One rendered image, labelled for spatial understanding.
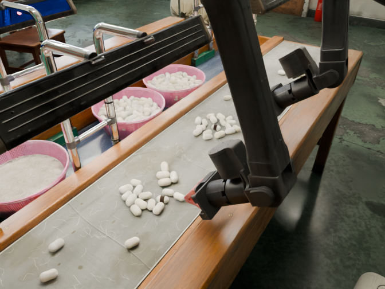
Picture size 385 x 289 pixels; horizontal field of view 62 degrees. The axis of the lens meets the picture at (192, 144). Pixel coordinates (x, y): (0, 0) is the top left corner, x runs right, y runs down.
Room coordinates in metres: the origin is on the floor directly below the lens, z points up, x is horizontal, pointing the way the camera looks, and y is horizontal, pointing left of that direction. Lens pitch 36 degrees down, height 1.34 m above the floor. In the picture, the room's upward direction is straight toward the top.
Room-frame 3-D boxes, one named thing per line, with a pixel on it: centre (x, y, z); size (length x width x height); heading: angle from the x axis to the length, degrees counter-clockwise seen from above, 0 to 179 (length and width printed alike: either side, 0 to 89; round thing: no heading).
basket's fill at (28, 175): (0.67, 0.48, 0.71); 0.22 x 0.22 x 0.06
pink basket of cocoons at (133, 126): (1.04, 0.23, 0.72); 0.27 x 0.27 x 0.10
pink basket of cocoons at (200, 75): (1.27, 0.08, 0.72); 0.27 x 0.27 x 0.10
